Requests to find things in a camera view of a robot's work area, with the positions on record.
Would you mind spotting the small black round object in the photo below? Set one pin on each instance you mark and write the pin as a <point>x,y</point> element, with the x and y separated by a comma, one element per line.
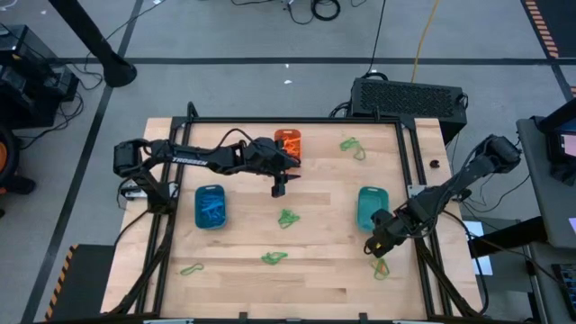
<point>434,164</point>

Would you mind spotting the black yellow-striped floor mat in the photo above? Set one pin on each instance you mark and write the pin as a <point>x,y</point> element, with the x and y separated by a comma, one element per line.
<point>85,283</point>

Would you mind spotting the black bar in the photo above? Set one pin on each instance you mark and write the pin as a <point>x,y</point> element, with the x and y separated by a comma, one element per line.
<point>508,234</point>

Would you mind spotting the orange plastic basket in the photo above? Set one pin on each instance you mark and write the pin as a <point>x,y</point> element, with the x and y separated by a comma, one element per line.
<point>288,133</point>

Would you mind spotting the black metal table frame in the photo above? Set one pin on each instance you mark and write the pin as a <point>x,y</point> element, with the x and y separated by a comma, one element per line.
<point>315,120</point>

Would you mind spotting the blue rubber band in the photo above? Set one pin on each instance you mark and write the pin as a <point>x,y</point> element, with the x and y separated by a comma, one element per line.
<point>211,208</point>

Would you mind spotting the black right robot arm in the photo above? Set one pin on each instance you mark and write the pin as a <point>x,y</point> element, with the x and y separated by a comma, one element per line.
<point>472,173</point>

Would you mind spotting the black keyboard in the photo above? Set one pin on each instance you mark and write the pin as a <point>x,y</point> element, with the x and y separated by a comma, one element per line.
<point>568,288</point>

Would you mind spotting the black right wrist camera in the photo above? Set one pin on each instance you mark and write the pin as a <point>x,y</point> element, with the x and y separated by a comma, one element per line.
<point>380,218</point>

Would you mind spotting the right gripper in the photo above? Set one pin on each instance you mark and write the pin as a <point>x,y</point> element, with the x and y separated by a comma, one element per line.
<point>400,222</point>

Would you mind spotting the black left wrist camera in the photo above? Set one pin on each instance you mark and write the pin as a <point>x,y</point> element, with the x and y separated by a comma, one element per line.
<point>263,145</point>

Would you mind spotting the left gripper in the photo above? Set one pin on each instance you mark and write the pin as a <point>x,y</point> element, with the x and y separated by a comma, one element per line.
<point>270,164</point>

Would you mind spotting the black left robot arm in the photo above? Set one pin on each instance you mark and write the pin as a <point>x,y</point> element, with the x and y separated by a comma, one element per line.
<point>189,160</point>

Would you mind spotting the blue plastic basket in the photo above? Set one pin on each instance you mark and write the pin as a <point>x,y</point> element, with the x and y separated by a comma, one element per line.
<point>210,224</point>

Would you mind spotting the black equipment cart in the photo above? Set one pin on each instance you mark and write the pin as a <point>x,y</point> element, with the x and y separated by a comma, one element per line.
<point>27,67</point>

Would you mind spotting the silver arm base bracket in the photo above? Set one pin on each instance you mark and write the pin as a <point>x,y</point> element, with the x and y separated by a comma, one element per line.
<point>413,190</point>
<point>130,193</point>

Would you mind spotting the orange rubber band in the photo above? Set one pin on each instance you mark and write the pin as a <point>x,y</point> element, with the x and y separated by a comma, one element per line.
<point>292,141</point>
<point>294,153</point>
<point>381,268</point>

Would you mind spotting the black orange-striped floor mat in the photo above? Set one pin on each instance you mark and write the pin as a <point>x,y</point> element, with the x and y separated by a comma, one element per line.
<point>562,22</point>

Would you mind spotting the black pole stand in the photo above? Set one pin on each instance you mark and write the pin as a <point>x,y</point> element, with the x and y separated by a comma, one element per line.
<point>90,36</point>

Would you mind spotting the monitor with pink screen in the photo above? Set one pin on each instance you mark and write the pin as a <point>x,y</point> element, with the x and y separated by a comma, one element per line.
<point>553,135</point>

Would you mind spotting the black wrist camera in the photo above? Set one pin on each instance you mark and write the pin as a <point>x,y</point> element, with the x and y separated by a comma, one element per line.
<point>380,218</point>
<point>263,145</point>

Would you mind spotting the grey desk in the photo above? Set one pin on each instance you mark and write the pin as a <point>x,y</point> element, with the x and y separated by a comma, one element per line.
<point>544,288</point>
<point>535,189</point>

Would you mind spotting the green rubber band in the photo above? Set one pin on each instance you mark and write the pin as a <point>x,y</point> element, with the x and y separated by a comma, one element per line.
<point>382,275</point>
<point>288,219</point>
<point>270,258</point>
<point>182,272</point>
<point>346,145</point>

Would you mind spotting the black perforated computer case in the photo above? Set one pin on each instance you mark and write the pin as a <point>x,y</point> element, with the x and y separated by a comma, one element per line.
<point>405,96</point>

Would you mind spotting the teal plastic basket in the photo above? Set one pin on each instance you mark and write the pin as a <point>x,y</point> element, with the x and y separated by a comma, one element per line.
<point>366,225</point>

